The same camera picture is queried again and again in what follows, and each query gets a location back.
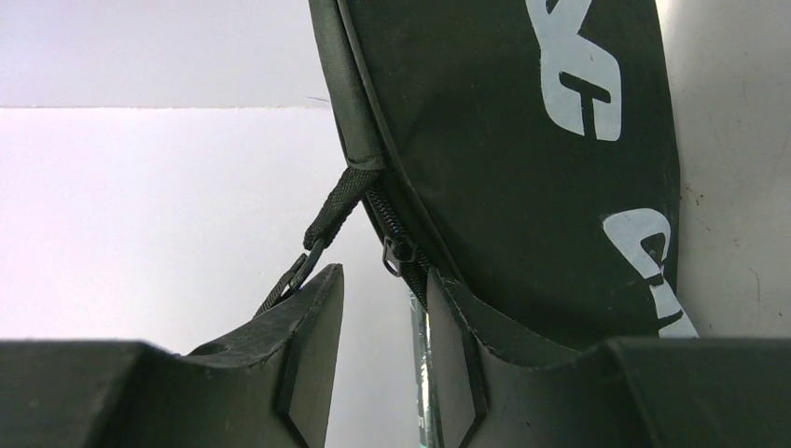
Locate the black Crossway racket bag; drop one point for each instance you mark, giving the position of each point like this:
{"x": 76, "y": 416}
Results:
{"x": 524, "y": 149}

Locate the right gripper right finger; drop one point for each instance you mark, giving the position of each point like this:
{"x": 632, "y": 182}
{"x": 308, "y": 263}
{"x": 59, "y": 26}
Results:
{"x": 500, "y": 385}

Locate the black shuttlecock tube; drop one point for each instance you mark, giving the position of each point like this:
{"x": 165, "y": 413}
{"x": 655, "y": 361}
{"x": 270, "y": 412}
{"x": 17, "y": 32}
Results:
{"x": 430, "y": 431}

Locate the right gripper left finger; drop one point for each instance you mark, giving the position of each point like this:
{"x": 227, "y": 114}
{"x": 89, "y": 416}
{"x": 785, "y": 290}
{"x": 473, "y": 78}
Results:
{"x": 268, "y": 383}

